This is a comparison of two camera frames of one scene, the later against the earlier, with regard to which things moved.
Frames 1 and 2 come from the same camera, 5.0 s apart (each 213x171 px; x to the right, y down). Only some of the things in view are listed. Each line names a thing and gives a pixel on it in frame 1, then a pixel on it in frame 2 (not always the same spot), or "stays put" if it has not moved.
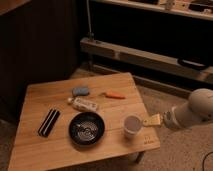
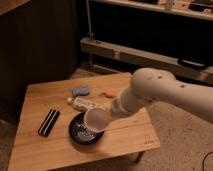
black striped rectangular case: (49, 122) stays put
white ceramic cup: (132, 126) → (96, 119)
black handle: (191, 64) stays put
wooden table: (82, 120) stays put
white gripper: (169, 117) → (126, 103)
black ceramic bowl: (86, 128) stays put
